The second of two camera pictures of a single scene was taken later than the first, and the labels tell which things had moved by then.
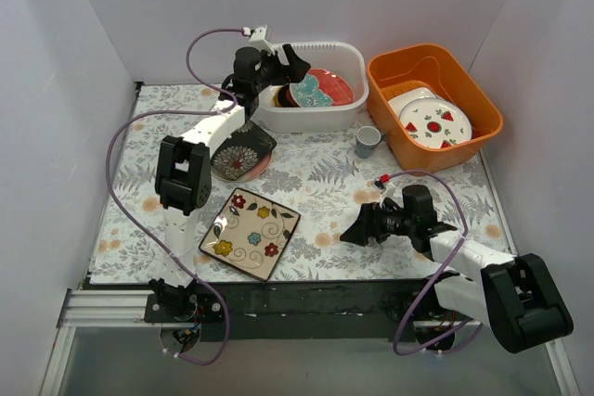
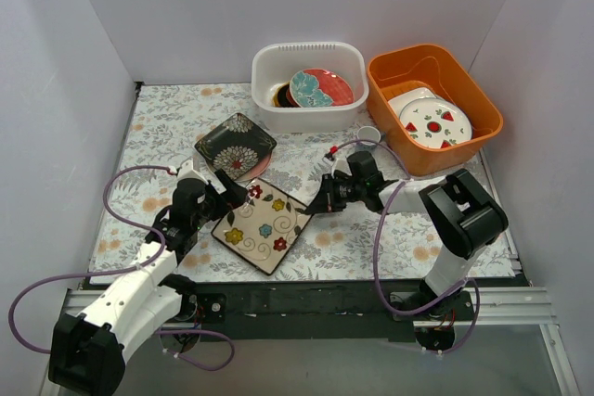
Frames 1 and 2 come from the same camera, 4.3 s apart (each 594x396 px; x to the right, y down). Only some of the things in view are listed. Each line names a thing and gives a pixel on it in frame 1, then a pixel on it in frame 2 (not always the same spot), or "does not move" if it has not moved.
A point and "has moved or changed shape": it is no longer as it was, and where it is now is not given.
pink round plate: [255, 171] does not move
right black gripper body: [371, 222] → [328, 192]
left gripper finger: [290, 73] → [237, 194]
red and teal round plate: [321, 88] does not move
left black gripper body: [282, 68] → [218, 192]
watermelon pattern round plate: [436, 123] does not move
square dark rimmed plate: [250, 233] has moved or changed shape
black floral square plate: [244, 153] does not move
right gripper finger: [371, 223] → [321, 203]
